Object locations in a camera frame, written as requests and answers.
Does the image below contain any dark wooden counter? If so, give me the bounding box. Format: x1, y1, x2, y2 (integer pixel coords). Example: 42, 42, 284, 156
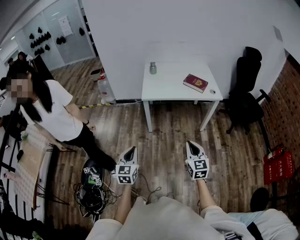
30, 55, 55, 80

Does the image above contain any black round stool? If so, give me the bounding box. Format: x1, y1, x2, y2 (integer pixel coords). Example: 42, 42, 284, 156
249, 187, 270, 213

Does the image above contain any black stair railing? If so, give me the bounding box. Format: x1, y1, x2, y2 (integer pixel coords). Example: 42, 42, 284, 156
0, 103, 57, 240

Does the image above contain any white waste bin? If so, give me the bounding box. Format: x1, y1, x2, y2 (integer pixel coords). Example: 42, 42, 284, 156
90, 69, 104, 82

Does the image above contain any red hardcover book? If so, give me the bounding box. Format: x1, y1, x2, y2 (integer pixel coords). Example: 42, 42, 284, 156
183, 73, 209, 94

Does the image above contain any light wooden side table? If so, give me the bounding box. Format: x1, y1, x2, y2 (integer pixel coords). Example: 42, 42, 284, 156
13, 126, 78, 209

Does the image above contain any white paper notice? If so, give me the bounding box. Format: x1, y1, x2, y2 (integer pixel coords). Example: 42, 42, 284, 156
58, 15, 72, 37

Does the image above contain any person's white shirt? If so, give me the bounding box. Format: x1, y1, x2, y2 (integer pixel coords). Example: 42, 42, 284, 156
85, 195, 250, 240

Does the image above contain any white table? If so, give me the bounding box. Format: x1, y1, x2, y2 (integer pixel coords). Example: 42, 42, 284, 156
141, 61, 224, 133

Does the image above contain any red fire extinguisher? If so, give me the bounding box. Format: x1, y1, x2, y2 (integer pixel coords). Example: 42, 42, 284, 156
263, 144, 285, 161

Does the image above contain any black office chair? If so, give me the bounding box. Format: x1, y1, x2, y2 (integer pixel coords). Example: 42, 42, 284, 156
217, 46, 272, 135

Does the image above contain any yellow black floor tape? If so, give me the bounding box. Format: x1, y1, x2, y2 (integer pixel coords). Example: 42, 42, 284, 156
79, 102, 111, 109

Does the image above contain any person's right forearm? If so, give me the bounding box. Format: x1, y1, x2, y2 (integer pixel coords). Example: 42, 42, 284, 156
195, 179, 218, 210

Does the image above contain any red fire extinguisher box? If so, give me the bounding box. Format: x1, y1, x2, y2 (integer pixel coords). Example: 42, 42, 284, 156
263, 151, 295, 185

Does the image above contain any person's left forearm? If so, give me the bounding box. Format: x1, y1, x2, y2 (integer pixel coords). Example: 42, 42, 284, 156
114, 184, 134, 225

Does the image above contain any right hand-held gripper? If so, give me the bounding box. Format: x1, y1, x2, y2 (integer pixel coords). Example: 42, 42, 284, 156
185, 141, 210, 181

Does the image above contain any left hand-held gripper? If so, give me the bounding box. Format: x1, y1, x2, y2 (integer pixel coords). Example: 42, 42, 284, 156
115, 146, 140, 186

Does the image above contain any group of black wall ornaments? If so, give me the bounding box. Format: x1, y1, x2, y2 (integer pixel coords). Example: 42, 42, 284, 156
28, 26, 86, 56

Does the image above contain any spare gripper device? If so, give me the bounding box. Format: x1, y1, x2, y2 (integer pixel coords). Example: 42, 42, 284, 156
83, 165, 102, 187

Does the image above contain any clear plastic water jug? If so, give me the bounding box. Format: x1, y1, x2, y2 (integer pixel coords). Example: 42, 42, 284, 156
97, 76, 116, 105

